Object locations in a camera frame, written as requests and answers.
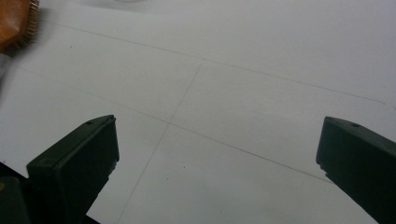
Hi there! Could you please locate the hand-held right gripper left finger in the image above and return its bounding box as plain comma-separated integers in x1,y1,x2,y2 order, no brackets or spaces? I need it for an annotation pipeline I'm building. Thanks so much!
26,114,120,224

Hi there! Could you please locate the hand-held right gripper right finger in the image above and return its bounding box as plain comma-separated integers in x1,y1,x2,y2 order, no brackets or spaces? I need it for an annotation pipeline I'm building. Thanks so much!
316,116,396,224

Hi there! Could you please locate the brown wooden hairbrush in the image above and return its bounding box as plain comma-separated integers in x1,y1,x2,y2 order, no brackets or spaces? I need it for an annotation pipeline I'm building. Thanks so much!
0,0,41,53

